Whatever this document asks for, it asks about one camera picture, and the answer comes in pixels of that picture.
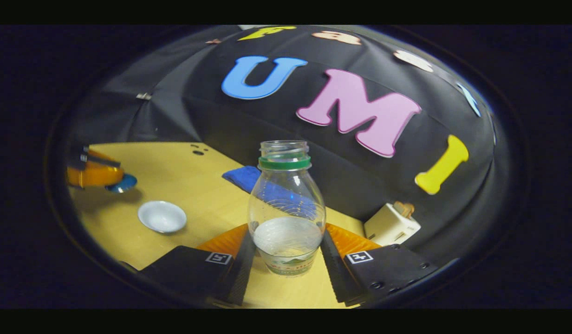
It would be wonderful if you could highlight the clear plastic water bottle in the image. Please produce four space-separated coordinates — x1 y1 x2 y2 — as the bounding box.
247 140 326 277

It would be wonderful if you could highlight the white toaster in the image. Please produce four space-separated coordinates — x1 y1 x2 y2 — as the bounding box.
364 203 422 247

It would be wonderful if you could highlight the blue towel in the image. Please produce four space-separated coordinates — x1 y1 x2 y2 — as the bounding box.
222 166 317 219

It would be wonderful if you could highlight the teal teacup lid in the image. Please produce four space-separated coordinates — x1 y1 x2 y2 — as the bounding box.
105 174 138 193

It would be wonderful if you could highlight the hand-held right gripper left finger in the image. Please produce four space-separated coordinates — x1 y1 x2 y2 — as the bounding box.
137 224 258 307

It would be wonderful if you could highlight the black backdrop cloth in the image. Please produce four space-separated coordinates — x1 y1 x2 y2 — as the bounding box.
65 25 496 267

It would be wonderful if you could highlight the teal teacup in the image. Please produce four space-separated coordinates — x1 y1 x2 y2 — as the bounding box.
137 200 188 234

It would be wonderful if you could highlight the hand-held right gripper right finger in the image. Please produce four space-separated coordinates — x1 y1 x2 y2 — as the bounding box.
319 223 439 308

